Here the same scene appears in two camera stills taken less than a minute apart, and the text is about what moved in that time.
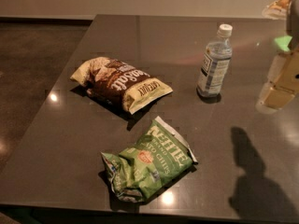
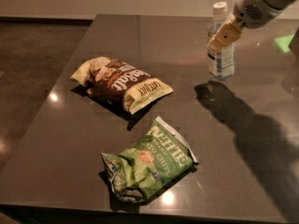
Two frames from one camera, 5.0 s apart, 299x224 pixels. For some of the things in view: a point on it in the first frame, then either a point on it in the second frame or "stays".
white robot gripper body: x=293 y=22 -> x=249 y=10
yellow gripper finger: x=277 y=94 -> x=228 y=34
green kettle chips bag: x=153 y=161 stays
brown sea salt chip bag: x=121 y=85 stays
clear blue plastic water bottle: x=214 y=69 -> x=221 y=63
